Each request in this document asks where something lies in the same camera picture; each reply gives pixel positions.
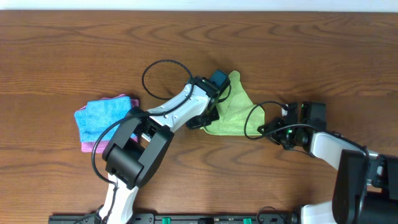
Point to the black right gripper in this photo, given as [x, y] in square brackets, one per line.
[277, 125]

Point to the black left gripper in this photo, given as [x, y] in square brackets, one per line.
[202, 121]

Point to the green microfibre cloth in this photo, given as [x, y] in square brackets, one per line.
[233, 111]

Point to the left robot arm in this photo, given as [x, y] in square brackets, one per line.
[142, 138]

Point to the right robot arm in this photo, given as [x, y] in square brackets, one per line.
[366, 182]

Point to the folded blue microfibre cloth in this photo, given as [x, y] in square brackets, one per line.
[99, 118]

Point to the folded pink microfibre cloth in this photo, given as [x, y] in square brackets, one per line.
[93, 146]

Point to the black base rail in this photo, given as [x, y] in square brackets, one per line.
[205, 219]

